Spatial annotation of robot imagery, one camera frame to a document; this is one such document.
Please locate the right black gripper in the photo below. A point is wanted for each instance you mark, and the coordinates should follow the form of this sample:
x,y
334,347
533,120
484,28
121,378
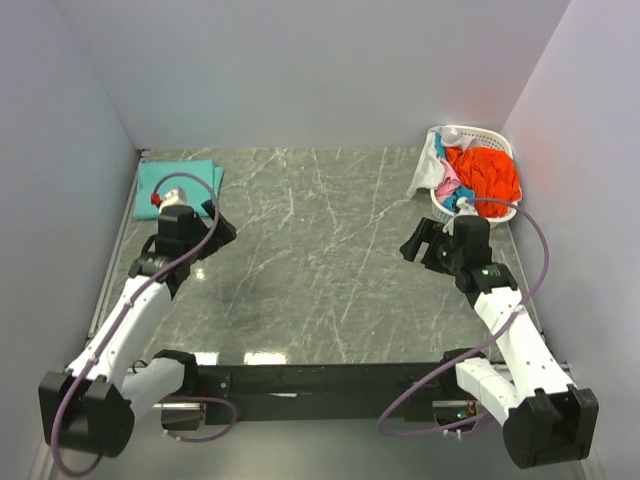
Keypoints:
x,y
428,231

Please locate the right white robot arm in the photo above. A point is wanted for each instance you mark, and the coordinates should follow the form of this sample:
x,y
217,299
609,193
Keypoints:
x,y
545,418

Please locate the orange t shirt in basket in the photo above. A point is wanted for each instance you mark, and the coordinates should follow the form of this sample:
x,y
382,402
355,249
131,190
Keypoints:
x,y
490,173

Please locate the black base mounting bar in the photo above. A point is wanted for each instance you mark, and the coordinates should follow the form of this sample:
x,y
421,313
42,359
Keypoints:
x,y
307,392

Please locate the white laundry basket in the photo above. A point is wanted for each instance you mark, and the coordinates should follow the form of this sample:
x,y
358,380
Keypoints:
x,y
494,210

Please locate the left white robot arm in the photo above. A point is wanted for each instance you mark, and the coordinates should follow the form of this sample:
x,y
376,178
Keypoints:
x,y
92,405

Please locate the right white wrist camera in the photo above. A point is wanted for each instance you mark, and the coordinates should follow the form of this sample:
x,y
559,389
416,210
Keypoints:
x,y
465,207

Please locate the aluminium rail frame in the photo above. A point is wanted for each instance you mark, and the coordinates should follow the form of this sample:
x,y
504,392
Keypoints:
x,y
315,277

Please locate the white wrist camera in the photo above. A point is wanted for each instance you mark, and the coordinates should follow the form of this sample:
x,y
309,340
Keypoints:
x,y
465,207
174,197

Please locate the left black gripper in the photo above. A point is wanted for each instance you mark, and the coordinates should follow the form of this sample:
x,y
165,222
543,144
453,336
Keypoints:
x,y
224,232

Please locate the white cloth in basket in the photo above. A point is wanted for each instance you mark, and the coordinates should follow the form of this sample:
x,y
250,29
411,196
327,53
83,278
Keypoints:
x,y
430,172

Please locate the blue cloth in basket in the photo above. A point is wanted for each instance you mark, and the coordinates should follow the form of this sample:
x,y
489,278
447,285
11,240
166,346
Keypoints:
x,y
450,203

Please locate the pink cloth in basket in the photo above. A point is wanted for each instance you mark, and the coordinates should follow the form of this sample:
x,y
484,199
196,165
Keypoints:
x,y
449,184

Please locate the teal t shirt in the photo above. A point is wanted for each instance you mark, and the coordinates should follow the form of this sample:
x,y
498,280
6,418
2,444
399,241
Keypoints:
x,y
151,173

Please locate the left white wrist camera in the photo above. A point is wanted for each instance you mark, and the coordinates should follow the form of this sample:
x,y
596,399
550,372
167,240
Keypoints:
x,y
174,197

